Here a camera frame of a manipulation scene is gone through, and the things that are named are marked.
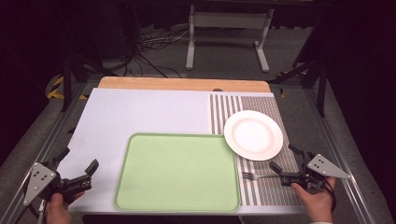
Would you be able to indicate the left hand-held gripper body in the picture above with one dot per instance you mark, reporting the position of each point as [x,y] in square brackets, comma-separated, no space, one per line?
[39,181]

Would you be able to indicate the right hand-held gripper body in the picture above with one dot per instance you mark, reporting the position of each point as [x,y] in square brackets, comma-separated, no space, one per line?
[325,167]

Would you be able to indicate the silver metal fork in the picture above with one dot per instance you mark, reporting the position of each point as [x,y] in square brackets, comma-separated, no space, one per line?
[258,176]

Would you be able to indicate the person's left hand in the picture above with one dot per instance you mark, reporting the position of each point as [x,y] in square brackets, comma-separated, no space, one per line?
[58,207]

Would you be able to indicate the person's right hand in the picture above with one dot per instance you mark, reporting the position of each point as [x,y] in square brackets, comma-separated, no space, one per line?
[315,203]

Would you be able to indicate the grey striped placemat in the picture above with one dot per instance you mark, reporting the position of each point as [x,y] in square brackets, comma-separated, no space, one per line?
[267,193]

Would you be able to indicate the white round plate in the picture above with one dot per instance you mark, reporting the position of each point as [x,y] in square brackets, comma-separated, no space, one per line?
[253,135]

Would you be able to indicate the yellow black floor tape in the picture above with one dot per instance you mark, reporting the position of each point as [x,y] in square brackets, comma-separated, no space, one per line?
[56,91]

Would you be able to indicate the black tripod stand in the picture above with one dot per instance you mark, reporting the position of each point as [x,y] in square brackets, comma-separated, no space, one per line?
[322,90]
[66,84]

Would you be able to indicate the white table cover sheet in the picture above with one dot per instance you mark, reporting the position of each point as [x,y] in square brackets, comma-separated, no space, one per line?
[140,112]

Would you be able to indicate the light green tray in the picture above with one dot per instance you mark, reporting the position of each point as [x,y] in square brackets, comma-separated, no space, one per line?
[177,174]

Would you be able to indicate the wooden table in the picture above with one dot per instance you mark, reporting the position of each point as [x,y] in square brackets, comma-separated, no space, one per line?
[183,84]

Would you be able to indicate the aluminium frame rail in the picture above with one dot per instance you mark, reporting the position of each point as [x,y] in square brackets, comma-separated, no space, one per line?
[46,143]
[339,158]

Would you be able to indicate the white metal stand frame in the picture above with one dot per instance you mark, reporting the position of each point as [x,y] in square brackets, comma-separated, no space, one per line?
[229,20]

